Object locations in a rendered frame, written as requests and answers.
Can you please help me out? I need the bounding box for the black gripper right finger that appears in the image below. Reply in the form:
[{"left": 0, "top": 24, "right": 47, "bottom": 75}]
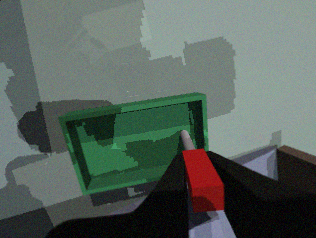
[{"left": 206, "top": 151, "right": 316, "bottom": 238}]

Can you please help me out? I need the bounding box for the green tray floor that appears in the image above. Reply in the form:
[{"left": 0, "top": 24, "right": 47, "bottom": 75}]
[{"left": 74, "top": 101, "right": 198, "bottom": 180}]

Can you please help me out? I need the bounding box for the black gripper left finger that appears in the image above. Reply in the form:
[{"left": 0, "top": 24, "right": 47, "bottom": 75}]
[{"left": 45, "top": 154, "right": 189, "bottom": 238}]

